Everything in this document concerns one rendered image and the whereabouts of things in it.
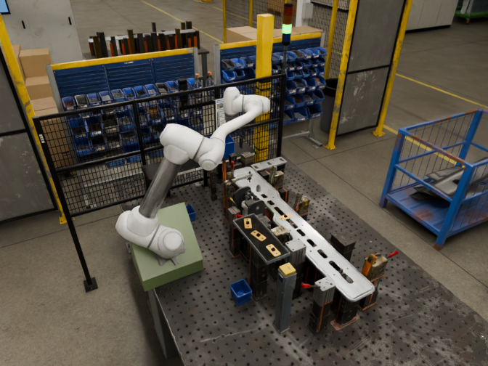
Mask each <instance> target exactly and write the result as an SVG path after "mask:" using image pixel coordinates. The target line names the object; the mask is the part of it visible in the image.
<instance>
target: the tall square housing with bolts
mask: <svg viewBox="0 0 488 366"><path fill-rule="evenodd" d="M285 247H286V249H287V250H288V251H289V252H290V255H289V256H287V257H285V258H284V260H285V262H284V264H287V263H290V264H291V265H292V266H293V265H296V264H297V266H294V267H293V268H294V269H295V270H296V285H295V289H294V290H293V297H292V300H294V299H296V298H298V297H301V295H302V294H301V293H300V291H301V281H302V275H301V273H302V267H303V263H304V262H305V256H306V244H305V243H304V242H303V241H302V240H301V239H300V238H296V239H295V240H291V241H289V242H287V243H285Z"/></svg>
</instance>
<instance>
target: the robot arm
mask: <svg viewBox="0 0 488 366"><path fill-rule="evenodd" d="M223 106H224V118H225V121H226V123H225V124H223V125H221V126H220V127H219V128H218V129H217V130H215V132H214V133H213V135H212V136H211V137H210V139H209V138H206V137H204V136H202V135H201V134H199V133H197V132H196V131H194V130H192V129H190V128H187V127H186V126H183V125H179V124H175V123H171V124H167V125H166V127H165V129H164V130H163V132H162V134H161V135H160V143H161V144H162V145H163V146H164V150H163V153H164V157H163V160H162V161H161V163H160V165H159V167H158V170H157V171H156V173H155V176H154V178H153V180H152V182H151V184H150V187H149V189H148V191H147V193H146V195H145V197H144V199H143V201H142V203H141V205H140V206H137V207H135V208H134V209H133V210H132V211H124V212H123V213H122V214H121V215H120V216H119V218H118V221H117V223H116V226H115V228H116V229H117V232H118V234H119V235H120V236H122V237H123V238H125V239H126V240H128V241H130V242H132V243H134V244H136V245H139V246H142V247H144V248H147V249H149V250H151V251H153V252H154V254H155V256H156V258H157V260H158V263H159V265H160V266H163V265H164V264H165V263H166V262H167V261H169V260H172V262H173V263H174V265H175V266H176V265H177V264H178V263H179V262H178V260H177V258H176V257H177V256H178V255H179V254H181V253H185V251H186V250H185V248H184V238H183V235H182V234H181V232H180V231H178V230H176V229H174V228H173V227H166V226H163V225H161V224H158V215H157V212H158V210H159V208H160V206H161V204H162V203H163V201H164V199H165V197H166V195H167V193H168V191H169V189H170V187H171V185H172V184H173V182H174V180H175V178H176V175H177V174H178V172H179V169H180V168H181V166H182V164H184V163H186V162H187V161H188V160H189V159H192V160H194V161H196V162H197V163H199V165H200V167H201V168H203V169H204V170H207V171H210V170H213V169H215V168H216V167H217V166H218V165H219V163H220V162H221V160H222V158H223V156H224V150H225V140H226V138H227V137H228V136H229V135H230V134H234V133H235V132H236V133H237V134H238V135H239V136H240V148H243V140H244V139H245V137H246V135H245V133H244V131H243V129H242V126H244V125H246V124H247V123H249V122H250V121H252V120H253V119H254V118H255V117H257V116H259V115H261V114H262V113H267V112H268V111H269V110H270V101H269V99H268V98H266V97H263V96H259V95H241V94H240V92H239V91H238V89H237V88H236V87H229V88H227V89H226V90H225V92H224V98H223ZM239 112H246V114H244V115H242V116H240V117H239ZM237 129H239V130H240V131H241V133H242V135H241V134H240V133H239V132H238V131H237Z"/></svg>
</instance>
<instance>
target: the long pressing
mask: <svg viewBox="0 0 488 366"><path fill-rule="evenodd" d="M249 171H250V172H251V173H252V174H253V176H252V177H251V178H252V179H251V182H249V180H247V179H248V178H247V179H242V180H240V181H236V182H235V185H236V186H237V188H238V189H239V188H240V187H245V186H249V187H250V188H251V191H252V192H253V193H254V195H257V197H259V198H260V199H261V200H263V201H264V205H265V206H266V207H267V208H268V209H269V210H270V211H271V212H272V213H273V214H274V216H273V218H272V222H273V224H274V225H275V226H276V227H278V226H284V228H286V230H287V231H288V232H290V233H291V234H292V236H293V240H295V239H296V238H300V239H301V240H302V241H303V242H304V243H305V244H306V256H305V257H306V258H307V259H308V260H309V261H310V262H311V263H312V264H313V266H314V267H315V268H316V269H317V270H318V271H319V272H320V273H321V274H322V275H323V276H324V277H329V278H330V279H331V280H332V281H333V282H334V283H335V284H336V286H335V289H336V290H337V291H338V292H339V293H340V294H341V295H342V296H343V297H344V298H345V299H346V300H347V301H350V302H356V301H358V300H360V299H362V298H364V297H366V296H368V295H370V294H371V293H373V292H374V291H375V286H374V285H373V284H372V283H371V282H370V281H369V280H368V279H367V278H366V277H365V276H364V275H363V274H362V273H360V272H359V271H358V270H357V269H356V268H355V267H354V266H353V265H352V264H351V263H350V262H348V261H347V260H346V259H345V258H344V257H343V256H342V255H341V254H340V253H339V252H338V251H337V250H336V249H335V248H334V247H333V246H332V245H331V244H330V243H329V242H328V241H326V240H325V239H324V238H323V237H322V236H321V235H320V234H319V233H318V232H317V231H315V230H314V229H313V228H312V227H311V226H310V225H309V224H308V223H307V222H306V221H305V220H303V219H302V218H301V217H300V216H299V215H298V214H297V213H296V212H295V211H294V210H293V209H292V208H291V207H290V206H289V205H288V204H287V203H286V202H285V201H284V200H283V199H281V197H280V194H279V192H278V191H277V190H276V189H275V188H274V187H273V186H272V185H271V184H270V183H269V182H267V181H266V180H265V179H264V178H263V177H262V176H261V175H260V174H258V173H257V172H256V171H255V170H254V169H253V168H251V167H244V168H239V169H237V170H234V176H237V175H241V174H245V173H248V172H249ZM257 184H260V185H261V191H260V192H257V191H256V186H257ZM261 195H266V196H267V198H263V197H262V196H261ZM267 201H272V202H273V203H274V205H272V206H271V205H270V204H269V203H268V202H267ZM276 207H278V208H279V209H280V210H281V211H282V212H283V213H284V214H290V215H291V216H292V217H290V218H289V219H290V220H291V221H292V222H293V223H294V224H295V225H296V226H297V227H298V228H296V229H294V228H293V227H292V226H291V225H290V224H289V223H288V222H287V221H286V220H281V219H280V218H279V217H280V216H281V215H280V214H279V213H278V212H277V211H276V210H275V208H276ZM302 225H303V226H302ZM298 229H300V230H301V231H302V232H303V233H304V234H305V235H306V236H305V237H302V236H301V235H300V234H299V233H298V232H297V231H296V230H298ZM290 230H291V231H290ZM307 240H311V241H312V242H313V243H314V244H315V245H316V246H317V247H314V248H313V247H312V246H311V245H310V244H309V243H308V242H307ZM318 250H321V251H323V252H324V253H325V254H326V255H327V256H328V258H326V259H324V258H323V257H322V256H321V255H320V254H319V253H318V252H317V251H318ZM331 261H333V262H334V263H335V264H336V265H337V266H338V267H339V268H342V269H343V273H342V274H346V275H347V276H348V277H349V278H350V279H351V280H352V281H353V283H348V282H347V281H346V280H345V279H344V278H343V277H342V276H341V275H342V274H341V273H340V272H339V270H338V271H337V270H335V269H334V268H333V267H332V266H331V265H330V264H329V262H331ZM347 268H348V269H347Z"/></svg>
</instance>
